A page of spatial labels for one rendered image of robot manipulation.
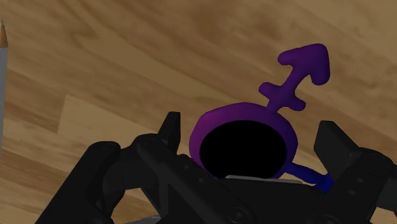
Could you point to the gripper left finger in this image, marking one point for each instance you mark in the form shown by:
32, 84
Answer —
161, 173

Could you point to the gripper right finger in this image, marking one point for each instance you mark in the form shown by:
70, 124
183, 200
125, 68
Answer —
350, 180

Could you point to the purple arrow symbol pan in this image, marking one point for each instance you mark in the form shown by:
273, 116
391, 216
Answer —
248, 114

